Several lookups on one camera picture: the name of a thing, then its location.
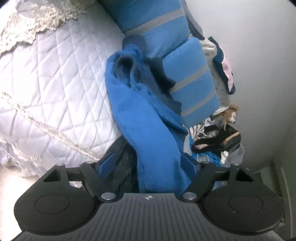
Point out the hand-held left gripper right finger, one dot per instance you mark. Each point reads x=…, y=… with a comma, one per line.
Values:
x=188, y=163

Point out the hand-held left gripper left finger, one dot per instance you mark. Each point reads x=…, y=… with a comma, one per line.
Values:
x=107, y=163

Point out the blue fleece sweater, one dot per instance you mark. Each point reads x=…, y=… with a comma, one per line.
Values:
x=148, y=129

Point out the folded dark blue clothes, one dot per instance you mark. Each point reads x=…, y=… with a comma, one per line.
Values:
x=220, y=56

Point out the striped white cloth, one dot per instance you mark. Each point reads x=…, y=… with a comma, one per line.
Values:
x=198, y=129

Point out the black bag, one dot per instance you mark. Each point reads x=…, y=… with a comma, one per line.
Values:
x=219, y=140

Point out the clear plastic bag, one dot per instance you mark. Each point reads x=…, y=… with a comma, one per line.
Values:
x=235, y=153

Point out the brown teddy bear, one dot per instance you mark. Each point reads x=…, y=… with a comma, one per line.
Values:
x=230, y=114

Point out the blue grey-striped pillow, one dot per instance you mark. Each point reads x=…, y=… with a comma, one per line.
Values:
x=194, y=76
x=148, y=23

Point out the grey-white blanket pile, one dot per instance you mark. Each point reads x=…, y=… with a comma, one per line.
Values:
x=218, y=81

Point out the quilted grey bedspread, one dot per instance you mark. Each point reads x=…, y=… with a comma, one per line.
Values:
x=57, y=81

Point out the pink cloth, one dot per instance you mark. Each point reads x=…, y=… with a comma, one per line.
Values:
x=227, y=71

